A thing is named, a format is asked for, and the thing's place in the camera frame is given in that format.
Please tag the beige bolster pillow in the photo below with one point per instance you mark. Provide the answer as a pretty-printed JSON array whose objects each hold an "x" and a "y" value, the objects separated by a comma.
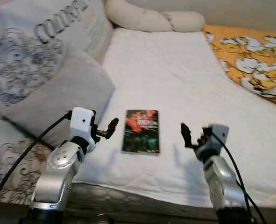
[{"x": 147, "y": 18}]

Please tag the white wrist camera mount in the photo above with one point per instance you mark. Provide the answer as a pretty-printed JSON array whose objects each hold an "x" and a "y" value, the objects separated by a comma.
[
  {"x": 218, "y": 135},
  {"x": 81, "y": 123}
]

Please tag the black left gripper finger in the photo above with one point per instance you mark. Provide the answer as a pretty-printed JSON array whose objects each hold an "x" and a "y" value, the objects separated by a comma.
[
  {"x": 112, "y": 128},
  {"x": 93, "y": 116}
]

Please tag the yellow cartoon egg blanket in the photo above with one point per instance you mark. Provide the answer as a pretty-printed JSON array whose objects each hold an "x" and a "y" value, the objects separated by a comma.
[{"x": 254, "y": 56}]

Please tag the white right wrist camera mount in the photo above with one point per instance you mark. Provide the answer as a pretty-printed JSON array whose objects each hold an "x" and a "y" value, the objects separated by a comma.
[{"x": 218, "y": 135}]

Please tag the dark book with red flowers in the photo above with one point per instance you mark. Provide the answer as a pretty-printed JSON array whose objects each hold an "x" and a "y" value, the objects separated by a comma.
[{"x": 140, "y": 133}]

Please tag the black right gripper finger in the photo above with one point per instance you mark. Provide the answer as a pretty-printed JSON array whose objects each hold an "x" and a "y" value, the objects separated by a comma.
[{"x": 186, "y": 135}]

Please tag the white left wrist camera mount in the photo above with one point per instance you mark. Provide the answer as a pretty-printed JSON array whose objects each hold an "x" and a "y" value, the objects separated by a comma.
[{"x": 81, "y": 123}]

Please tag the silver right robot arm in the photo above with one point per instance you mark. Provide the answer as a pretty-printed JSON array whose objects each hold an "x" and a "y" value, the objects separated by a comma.
[{"x": 224, "y": 186}]

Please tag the grey pillow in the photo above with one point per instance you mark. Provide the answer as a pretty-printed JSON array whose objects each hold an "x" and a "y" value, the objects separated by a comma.
[{"x": 63, "y": 93}]

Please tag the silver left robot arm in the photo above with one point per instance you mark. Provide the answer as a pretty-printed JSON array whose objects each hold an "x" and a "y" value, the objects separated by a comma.
[{"x": 58, "y": 172}]

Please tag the grey quilted mattress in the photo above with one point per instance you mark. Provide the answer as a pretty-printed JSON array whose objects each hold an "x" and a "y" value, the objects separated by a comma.
[{"x": 152, "y": 205}]

